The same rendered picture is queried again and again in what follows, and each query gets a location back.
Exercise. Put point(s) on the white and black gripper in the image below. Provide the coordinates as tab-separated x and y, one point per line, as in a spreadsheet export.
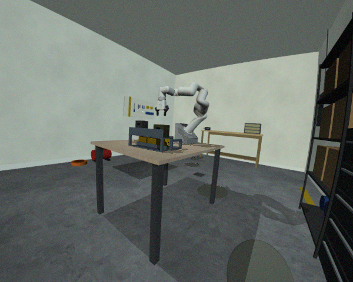
161	105

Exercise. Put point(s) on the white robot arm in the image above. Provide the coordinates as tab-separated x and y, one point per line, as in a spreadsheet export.
200	107

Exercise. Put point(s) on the dark green case with orange latches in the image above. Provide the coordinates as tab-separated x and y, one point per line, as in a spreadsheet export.
163	127

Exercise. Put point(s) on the black case with orange latches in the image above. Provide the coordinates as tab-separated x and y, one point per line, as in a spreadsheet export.
141	124

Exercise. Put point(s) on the dark grey bin shelf rack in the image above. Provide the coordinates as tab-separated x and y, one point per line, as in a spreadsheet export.
155	133

